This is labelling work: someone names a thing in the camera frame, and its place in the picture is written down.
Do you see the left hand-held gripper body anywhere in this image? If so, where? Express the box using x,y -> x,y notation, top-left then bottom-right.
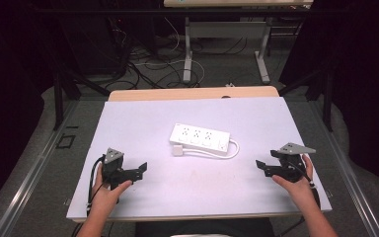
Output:
102,147 -> 134,192

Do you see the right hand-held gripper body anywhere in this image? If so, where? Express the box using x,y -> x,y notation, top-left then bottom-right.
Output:
269,141 -> 317,184

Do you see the person's right hand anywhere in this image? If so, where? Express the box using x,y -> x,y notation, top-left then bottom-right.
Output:
271,154 -> 319,205

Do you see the person's left hand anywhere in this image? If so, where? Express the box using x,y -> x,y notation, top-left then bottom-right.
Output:
90,163 -> 133,215

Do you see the white power plug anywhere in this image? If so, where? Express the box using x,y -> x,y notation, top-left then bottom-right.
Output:
172,144 -> 186,157

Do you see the white table cover board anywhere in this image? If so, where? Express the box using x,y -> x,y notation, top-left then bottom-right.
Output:
66,96 -> 333,221

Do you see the white power strip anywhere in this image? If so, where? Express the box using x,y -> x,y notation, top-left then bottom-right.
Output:
169,122 -> 232,157

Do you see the black metal stand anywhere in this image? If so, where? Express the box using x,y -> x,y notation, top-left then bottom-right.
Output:
277,63 -> 335,133
52,67 -> 112,131

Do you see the person's dark clothing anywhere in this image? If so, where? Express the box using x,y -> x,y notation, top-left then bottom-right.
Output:
134,217 -> 276,237

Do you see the dark curtain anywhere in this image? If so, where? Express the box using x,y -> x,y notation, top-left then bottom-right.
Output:
0,0 -> 58,218
279,0 -> 379,189

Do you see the dark computer case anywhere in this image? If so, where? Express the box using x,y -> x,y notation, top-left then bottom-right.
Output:
58,14 -> 131,76

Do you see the white-legged desk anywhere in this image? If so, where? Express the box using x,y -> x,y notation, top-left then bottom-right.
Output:
163,0 -> 314,85

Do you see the white power strip cable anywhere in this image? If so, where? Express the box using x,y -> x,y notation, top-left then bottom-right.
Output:
181,139 -> 241,160

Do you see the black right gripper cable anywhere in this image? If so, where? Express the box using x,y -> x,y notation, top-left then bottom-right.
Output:
288,160 -> 321,213

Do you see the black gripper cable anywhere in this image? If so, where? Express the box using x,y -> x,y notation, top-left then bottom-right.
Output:
288,160 -> 321,213
86,155 -> 106,216

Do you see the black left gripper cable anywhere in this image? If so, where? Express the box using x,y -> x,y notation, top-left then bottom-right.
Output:
86,155 -> 106,216

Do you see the black floor socket frame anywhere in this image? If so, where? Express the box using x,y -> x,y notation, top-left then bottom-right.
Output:
55,133 -> 77,150

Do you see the metal floor rail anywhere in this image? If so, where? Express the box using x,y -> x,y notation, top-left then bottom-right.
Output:
0,98 -> 80,237
309,98 -> 379,237

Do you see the tangle of black floor cables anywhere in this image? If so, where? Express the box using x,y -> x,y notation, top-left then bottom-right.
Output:
107,19 -> 249,91

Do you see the white floor cable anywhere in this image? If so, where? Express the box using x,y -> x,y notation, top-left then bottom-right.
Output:
133,17 -> 206,88

